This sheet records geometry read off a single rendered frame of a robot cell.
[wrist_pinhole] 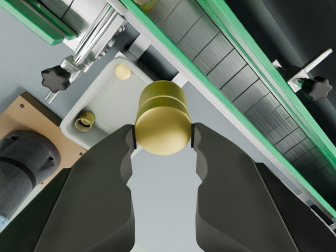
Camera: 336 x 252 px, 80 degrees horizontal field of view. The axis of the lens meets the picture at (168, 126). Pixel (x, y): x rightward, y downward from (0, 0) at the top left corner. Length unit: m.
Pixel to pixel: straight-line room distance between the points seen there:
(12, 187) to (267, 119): 0.54
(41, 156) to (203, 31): 0.46
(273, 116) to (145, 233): 0.64
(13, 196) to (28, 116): 0.18
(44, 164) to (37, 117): 0.12
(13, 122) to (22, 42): 0.19
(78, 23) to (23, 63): 0.24
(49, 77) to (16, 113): 0.35
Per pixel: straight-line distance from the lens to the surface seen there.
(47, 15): 0.36
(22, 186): 0.55
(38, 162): 0.58
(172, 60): 0.36
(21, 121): 0.61
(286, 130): 0.50
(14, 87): 0.61
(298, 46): 0.56
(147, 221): 0.82
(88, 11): 0.37
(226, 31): 0.34
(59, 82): 0.26
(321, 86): 0.31
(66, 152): 0.61
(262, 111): 0.45
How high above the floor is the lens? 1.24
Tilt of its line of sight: 61 degrees down
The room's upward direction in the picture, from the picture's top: 173 degrees clockwise
